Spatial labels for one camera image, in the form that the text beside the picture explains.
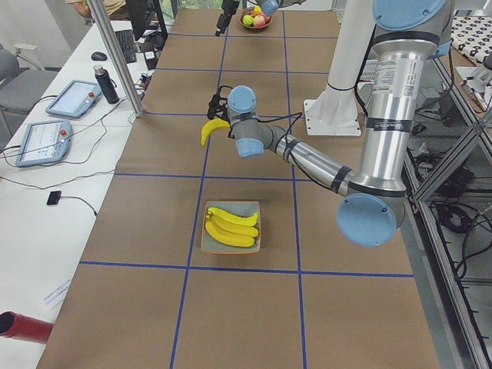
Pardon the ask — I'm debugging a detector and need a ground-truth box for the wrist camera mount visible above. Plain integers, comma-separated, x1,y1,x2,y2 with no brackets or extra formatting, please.
207,85,227,120

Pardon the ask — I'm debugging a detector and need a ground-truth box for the black computer mouse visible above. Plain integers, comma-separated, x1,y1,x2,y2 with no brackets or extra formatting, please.
91,52,108,62

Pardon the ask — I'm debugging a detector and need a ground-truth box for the small black puck device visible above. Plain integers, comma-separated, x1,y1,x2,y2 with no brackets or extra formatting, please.
46,191,62,206

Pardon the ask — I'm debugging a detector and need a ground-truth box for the wicker fruit basket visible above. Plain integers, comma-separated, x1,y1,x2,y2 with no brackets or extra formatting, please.
239,10,272,31

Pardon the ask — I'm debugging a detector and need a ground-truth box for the near blue teach pendant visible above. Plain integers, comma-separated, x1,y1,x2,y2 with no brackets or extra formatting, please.
15,119,73,168

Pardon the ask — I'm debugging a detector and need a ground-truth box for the pink apple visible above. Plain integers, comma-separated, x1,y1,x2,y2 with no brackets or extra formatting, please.
258,15,270,25

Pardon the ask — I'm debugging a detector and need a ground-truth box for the blue square ceramic plate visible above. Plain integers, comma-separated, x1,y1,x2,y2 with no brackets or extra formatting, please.
201,201,261,254

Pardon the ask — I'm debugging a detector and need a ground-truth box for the black keyboard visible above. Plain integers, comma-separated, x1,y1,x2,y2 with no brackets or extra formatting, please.
115,30,137,64

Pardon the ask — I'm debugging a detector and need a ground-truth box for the aluminium frame post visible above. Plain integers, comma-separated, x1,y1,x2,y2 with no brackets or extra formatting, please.
88,0,144,117

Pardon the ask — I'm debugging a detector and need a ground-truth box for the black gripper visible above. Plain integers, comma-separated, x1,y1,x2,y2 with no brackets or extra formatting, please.
214,103,234,138
215,0,240,37

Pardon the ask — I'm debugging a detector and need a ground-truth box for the blue teach pendant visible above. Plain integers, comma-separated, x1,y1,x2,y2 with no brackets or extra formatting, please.
15,119,73,168
45,80,102,119

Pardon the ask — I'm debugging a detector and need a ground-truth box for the brown paper table mat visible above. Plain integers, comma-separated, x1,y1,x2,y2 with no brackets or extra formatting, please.
39,9,440,368

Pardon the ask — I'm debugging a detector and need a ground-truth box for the far blue teach pendant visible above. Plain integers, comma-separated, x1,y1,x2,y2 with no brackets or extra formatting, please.
45,80,102,119

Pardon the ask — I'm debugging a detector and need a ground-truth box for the black computer monitor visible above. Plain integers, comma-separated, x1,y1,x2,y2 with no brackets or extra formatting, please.
125,0,161,41

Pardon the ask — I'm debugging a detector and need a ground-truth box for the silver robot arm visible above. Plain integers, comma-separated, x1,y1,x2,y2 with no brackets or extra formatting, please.
215,0,304,37
224,1,454,248

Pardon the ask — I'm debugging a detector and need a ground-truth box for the black water bottle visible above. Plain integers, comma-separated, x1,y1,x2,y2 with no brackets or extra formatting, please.
93,65,119,105

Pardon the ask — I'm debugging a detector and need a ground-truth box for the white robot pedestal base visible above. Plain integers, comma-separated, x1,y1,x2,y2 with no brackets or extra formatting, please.
304,0,375,137

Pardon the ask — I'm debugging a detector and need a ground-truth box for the red cylinder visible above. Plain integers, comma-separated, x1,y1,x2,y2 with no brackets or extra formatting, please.
1,311,53,344

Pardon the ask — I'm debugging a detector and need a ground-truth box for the red apple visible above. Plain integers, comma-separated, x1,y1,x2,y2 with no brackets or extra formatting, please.
253,15,266,28

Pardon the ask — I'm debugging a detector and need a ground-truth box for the yellow banana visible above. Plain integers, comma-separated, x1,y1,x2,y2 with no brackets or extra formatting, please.
205,221,255,248
206,215,259,238
201,118,231,146
208,207,259,227

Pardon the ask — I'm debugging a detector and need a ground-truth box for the seated person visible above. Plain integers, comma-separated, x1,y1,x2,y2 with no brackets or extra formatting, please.
67,0,128,20

